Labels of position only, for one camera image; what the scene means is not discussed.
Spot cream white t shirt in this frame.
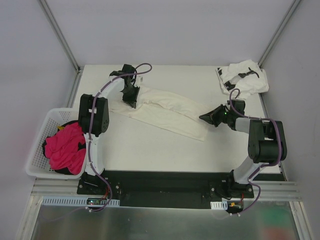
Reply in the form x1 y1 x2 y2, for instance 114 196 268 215
109 85 209 142

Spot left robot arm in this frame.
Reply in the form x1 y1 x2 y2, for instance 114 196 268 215
78 64 140 195

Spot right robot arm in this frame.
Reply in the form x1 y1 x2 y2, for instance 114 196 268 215
199 99 287 200

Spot white black printed t shirt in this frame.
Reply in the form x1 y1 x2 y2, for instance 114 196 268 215
215 59 269 100

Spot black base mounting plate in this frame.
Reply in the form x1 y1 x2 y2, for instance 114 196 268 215
77 170 254 209

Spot pink red t shirt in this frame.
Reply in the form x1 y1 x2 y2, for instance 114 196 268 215
44 123 87 176

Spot white plastic laundry basket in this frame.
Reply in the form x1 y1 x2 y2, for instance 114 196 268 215
25 107 88 180

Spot right white cable duct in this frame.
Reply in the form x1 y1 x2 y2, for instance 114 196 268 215
210 200 228 211

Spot white cable duct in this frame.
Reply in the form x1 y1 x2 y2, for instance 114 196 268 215
42 196 120 208
210 200 228 211

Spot left aluminium frame post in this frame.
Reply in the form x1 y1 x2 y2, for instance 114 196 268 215
38 0 85 74

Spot aluminium frame post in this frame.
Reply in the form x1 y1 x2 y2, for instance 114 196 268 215
38 0 85 74
258 0 303 68

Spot left white cable duct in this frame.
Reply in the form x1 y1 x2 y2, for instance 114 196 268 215
42 196 120 208

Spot right aluminium frame post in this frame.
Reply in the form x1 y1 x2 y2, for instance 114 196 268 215
258 0 303 68

